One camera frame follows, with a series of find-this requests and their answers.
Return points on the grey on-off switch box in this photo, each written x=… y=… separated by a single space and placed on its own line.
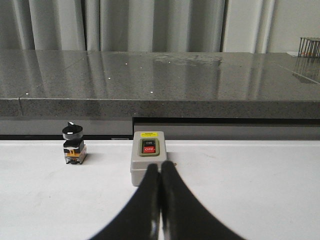
x=148 y=147

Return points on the grey curtain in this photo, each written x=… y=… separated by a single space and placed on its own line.
x=137 y=25

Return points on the black selector switch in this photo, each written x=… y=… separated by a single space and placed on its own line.
x=74 y=148

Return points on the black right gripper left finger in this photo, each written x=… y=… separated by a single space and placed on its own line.
x=140 y=218

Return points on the wire rack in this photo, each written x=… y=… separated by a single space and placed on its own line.
x=309 y=47

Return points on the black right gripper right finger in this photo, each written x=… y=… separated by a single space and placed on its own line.
x=183 y=216

